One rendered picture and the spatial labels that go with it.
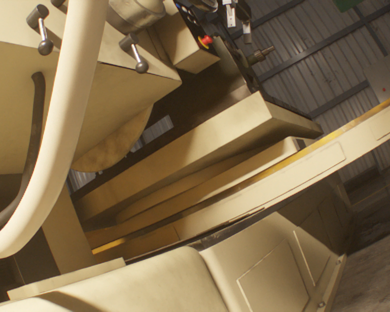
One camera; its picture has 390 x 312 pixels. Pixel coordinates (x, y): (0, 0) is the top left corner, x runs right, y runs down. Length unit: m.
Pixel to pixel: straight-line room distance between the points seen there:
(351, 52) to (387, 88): 1.37
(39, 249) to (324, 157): 1.07
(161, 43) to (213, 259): 0.66
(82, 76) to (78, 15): 0.05
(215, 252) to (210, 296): 0.15
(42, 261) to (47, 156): 0.99
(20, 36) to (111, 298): 0.51
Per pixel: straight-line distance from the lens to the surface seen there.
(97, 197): 1.60
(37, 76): 0.79
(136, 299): 0.66
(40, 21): 0.73
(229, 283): 0.95
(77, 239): 1.44
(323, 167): 1.34
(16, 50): 0.71
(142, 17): 0.99
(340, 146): 1.33
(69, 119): 0.30
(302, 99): 8.36
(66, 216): 1.44
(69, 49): 0.29
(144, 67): 0.90
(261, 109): 1.22
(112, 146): 1.32
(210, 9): 0.96
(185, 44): 1.13
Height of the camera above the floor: 0.61
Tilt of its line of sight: 12 degrees up
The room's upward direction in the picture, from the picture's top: 24 degrees counter-clockwise
